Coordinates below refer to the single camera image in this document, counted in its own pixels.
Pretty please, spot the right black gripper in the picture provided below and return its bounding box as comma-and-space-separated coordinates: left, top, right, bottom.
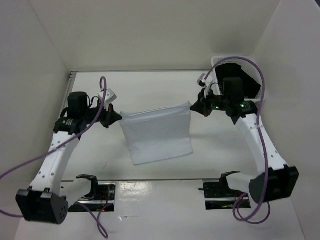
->
191, 86, 230, 117

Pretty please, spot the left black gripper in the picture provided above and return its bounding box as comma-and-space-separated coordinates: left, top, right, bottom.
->
82, 100, 122, 129

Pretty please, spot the white skirt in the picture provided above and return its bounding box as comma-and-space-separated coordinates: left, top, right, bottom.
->
120, 102, 194, 166

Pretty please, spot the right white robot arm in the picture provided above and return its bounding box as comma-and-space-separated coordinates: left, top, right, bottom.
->
190, 74, 299, 204

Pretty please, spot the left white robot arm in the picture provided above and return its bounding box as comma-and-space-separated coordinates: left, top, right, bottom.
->
15, 89, 122, 225

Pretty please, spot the black skirt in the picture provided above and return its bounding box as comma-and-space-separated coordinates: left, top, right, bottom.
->
215, 63, 261, 99

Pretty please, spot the white plastic basket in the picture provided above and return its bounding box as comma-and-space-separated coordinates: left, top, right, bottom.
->
209, 55, 264, 103

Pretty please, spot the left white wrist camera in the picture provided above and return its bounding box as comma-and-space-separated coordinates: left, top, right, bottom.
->
98, 88, 117, 106

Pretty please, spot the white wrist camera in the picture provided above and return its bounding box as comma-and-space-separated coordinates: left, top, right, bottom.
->
98, 88, 117, 106
197, 73, 215, 98

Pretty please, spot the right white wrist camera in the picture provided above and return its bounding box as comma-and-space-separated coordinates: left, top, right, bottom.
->
197, 73, 215, 98

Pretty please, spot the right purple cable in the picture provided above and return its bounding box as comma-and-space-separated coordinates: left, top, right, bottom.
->
199, 56, 272, 223

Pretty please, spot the purple cable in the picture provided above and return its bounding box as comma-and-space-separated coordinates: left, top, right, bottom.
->
199, 56, 272, 223
0, 76, 110, 238

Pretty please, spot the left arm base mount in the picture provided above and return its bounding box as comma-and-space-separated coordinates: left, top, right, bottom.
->
68, 174, 116, 213

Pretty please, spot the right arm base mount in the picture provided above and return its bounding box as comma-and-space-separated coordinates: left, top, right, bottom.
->
198, 178, 243, 210

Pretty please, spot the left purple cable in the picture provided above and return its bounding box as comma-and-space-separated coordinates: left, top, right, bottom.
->
0, 76, 110, 238

